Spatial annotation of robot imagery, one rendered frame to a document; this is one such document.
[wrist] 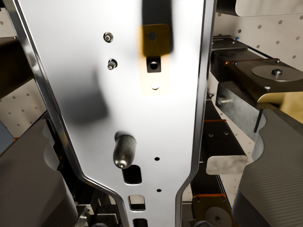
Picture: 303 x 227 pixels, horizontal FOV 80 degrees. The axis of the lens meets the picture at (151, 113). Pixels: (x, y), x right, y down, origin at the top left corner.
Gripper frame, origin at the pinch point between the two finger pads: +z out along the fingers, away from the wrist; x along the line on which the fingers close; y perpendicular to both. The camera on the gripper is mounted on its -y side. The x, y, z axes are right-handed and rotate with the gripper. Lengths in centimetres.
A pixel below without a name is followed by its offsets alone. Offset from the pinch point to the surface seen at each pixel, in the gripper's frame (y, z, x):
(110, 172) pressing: 19.4, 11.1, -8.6
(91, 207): 31.8, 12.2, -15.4
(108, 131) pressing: 10.4, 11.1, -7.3
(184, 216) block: 76, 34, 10
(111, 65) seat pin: -0.1, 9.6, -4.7
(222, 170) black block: 21.1, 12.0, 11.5
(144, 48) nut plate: -1.5, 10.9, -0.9
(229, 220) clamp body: 37.8, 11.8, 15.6
